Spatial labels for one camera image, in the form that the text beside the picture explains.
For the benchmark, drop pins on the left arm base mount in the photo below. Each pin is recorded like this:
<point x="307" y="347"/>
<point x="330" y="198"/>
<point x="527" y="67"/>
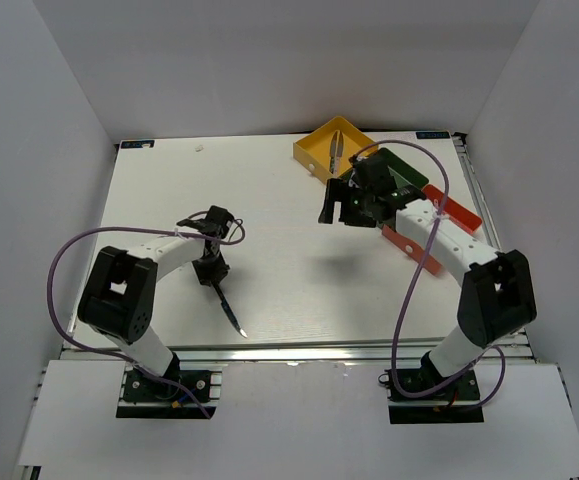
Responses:
<point x="142" y="398"/>

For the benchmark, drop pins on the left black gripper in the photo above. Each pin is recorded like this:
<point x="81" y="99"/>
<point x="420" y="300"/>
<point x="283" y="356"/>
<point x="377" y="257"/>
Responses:
<point x="219" y="271"/>

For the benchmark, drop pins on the pink handled knife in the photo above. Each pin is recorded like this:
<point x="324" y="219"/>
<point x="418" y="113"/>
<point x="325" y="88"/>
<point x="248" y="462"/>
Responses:
<point x="338" y="149"/>

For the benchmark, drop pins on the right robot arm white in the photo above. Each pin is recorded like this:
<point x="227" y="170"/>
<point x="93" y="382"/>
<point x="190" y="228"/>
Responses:
<point x="496" y="296"/>

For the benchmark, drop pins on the green handled knife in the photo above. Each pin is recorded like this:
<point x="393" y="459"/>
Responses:
<point x="332" y="153"/>

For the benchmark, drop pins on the orange container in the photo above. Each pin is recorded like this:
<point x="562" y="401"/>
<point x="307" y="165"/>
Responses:
<point x="454" y="211"/>

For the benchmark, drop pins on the right blue table label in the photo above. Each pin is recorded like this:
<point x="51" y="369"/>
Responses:
<point x="432" y="135"/>

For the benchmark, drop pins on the left blue table label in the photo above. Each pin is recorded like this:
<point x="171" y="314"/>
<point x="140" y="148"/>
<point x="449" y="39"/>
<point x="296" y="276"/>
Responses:
<point x="137" y="144"/>

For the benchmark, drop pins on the blue table label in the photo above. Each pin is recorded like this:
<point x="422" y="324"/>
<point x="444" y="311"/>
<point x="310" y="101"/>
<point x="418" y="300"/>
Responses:
<point x="432" y="135"/>
<point x="137" y="144"/>

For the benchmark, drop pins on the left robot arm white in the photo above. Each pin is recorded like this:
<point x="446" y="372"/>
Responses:
<point x="118" y="298"/>

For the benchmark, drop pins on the green container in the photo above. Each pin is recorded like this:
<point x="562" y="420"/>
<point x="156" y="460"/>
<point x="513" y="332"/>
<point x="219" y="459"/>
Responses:
<point x="399" y="167"/>

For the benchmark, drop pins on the yellow container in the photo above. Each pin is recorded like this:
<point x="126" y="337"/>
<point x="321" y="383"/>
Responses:
<point x="325" y="152"/>

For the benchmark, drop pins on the dark handled knife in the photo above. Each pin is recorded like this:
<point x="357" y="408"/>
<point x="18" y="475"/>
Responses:
<point x="227" y="309"/>

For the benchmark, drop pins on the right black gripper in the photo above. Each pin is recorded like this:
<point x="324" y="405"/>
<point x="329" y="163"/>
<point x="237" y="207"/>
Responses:
<point x="339" y="191"/>

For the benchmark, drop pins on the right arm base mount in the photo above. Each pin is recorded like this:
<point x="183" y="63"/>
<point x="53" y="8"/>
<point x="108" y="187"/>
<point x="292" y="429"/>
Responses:
<point x="456" y="404"/>

